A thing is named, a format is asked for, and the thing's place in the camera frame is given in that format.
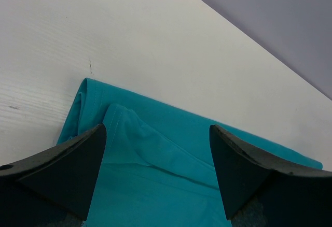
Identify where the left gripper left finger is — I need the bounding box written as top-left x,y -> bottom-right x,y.
1,124 -> 106,219

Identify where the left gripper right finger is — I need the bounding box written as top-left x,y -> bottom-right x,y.
210,125 -> 331,221

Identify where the teal t-shirt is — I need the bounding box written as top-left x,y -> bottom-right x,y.
56,77 -> 324,227

